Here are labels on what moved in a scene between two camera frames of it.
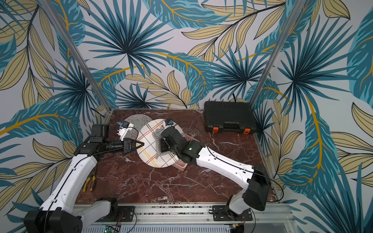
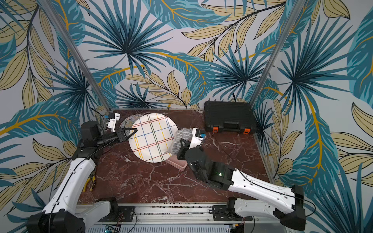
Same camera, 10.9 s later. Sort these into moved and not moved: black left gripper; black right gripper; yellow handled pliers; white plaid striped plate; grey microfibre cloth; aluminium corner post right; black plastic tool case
Moved: black left gripper; white plaid striped plate; grey microfibre cloth; black right gripper
Not moved: aluminium corner post right; black plastic tool case; yellow handled pliers
